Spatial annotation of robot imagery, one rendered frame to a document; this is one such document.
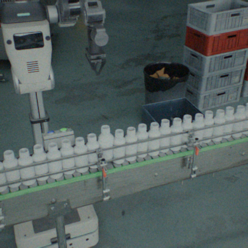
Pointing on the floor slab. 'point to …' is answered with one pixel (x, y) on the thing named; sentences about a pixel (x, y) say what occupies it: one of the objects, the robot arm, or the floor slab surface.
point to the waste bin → (170, 86)
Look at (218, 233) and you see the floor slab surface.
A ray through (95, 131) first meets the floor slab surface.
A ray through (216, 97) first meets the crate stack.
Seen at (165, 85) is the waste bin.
